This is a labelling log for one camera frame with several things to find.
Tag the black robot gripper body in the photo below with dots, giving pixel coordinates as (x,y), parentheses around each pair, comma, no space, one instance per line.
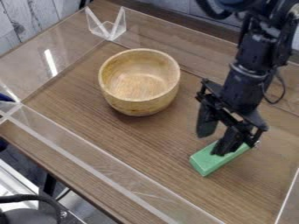
(249,122)

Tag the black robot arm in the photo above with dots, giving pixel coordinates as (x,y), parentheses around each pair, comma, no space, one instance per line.
(265,49)

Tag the light wooden bowl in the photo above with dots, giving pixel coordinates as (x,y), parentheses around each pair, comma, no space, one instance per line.
(140,81)

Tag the black table leg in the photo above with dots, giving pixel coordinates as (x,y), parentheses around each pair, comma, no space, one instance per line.
(50,184)

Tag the clear acrylic tray enclosure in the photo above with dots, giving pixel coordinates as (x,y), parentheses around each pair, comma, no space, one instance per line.
(128,162)

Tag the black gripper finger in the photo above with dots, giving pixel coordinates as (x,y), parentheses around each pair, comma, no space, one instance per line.
(230,142)
(208,121)

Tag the green rectangular block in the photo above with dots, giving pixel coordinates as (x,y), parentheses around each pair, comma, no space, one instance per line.
(208,163)

